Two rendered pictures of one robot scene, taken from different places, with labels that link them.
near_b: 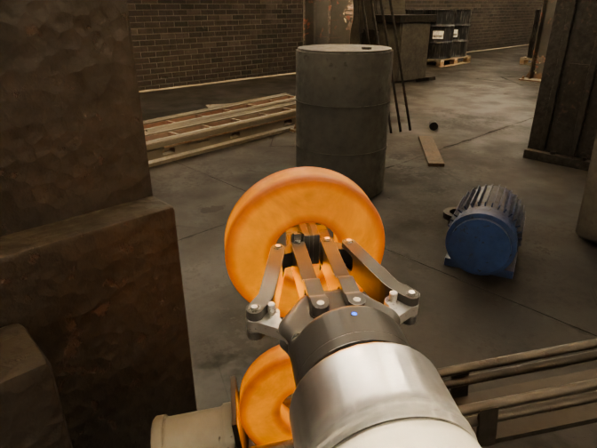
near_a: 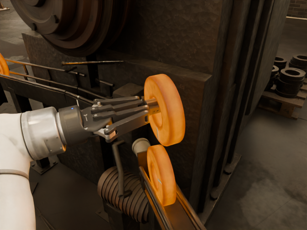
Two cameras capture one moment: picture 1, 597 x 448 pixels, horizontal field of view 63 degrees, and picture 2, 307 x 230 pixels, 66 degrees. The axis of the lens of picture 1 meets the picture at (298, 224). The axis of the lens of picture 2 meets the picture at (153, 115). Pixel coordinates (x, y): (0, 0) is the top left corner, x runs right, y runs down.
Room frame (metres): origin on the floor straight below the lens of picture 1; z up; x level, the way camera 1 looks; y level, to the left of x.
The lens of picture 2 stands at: (0.31, -0.42, 1.18)
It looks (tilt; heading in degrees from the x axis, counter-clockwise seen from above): 34 degrees down; 78
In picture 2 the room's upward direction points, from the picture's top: straight up
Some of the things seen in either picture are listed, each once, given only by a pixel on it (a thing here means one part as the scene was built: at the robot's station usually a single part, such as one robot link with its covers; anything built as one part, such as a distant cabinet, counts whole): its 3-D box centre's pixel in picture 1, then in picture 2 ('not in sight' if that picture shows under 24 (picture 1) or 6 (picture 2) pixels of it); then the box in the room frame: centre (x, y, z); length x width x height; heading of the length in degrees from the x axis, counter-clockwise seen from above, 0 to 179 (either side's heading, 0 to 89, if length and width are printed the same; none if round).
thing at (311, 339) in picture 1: (343, 340); (87, 122); (0.26, -0.03, 0.91); 0.09 x 0.08 x 0.07; 9
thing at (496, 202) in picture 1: (487, 225); not in sight; (2.06, -0.88, 0.17); 0.57 x 0.31 x 0.34; 153
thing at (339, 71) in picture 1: (341, 120); not in sight; (3.07, -0.27, 0.45); 0.59 x 0.59 x 0.89
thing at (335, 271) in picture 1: (338, 283); (122, 117); (0.33, -0.03, 0.91); 0.11 x 0.01 x 0.04; 7
